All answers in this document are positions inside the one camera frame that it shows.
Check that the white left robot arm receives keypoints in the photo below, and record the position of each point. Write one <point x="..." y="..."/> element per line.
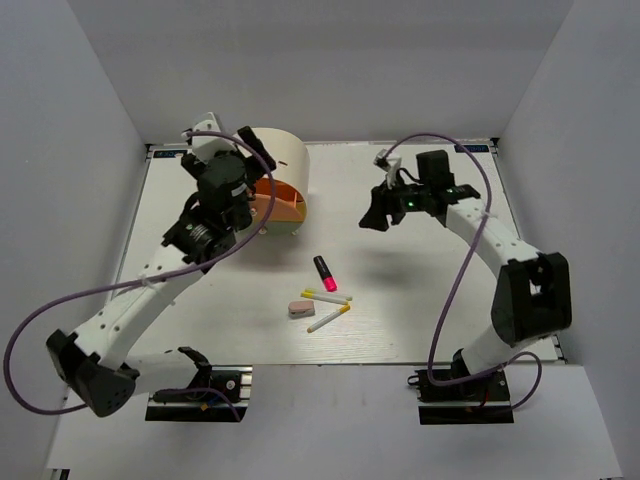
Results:
<point x="94" y="359"/>

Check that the orange top drawer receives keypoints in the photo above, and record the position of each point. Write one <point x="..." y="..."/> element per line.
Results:
<point x="290" y="205"/>

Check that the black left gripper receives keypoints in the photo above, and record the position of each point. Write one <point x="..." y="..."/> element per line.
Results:
<point x="253" y="166"/>

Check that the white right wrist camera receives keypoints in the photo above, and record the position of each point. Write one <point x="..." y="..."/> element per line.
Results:
<point x="390" y="163"/>

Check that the white marker yellow cap upper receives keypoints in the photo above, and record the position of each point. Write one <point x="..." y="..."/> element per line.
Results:
<point x="329" y="297"/>

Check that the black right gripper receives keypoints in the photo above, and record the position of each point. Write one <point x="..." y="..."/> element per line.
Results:
<point x="381" y="206"/>

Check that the pink correction tape dispenser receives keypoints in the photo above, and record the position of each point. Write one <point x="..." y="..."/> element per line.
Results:
<point x="301" y="308"/>

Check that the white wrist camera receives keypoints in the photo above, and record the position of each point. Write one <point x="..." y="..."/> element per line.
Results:
<point x="203" y="137"/>
<point x="390" y="163"/>

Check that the cream cylindrical drawer organizer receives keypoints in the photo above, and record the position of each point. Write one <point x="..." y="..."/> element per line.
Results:
<point x="292" y="162"/>

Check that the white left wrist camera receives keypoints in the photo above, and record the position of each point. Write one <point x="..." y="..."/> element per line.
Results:
<point x="203" y="137"/>

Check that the white marker yellow cap lower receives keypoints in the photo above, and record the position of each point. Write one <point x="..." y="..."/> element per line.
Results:
<point x="328" y="319"/>

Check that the white marker yellow cap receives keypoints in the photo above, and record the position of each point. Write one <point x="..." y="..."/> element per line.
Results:
<point x="328" y="319"/>
<point x="329" y="297"/>

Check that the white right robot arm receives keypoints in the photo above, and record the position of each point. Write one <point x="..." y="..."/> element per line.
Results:
<point x="532" y="297"/>

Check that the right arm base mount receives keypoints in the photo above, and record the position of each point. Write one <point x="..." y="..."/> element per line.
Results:
<point x="486" y="401"/>

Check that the pink cap black highlighter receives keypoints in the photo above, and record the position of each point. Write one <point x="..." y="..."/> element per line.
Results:
<point x="325" y="274"/>

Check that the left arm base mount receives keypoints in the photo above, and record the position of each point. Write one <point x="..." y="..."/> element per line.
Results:
<point x="221" y="397"/>

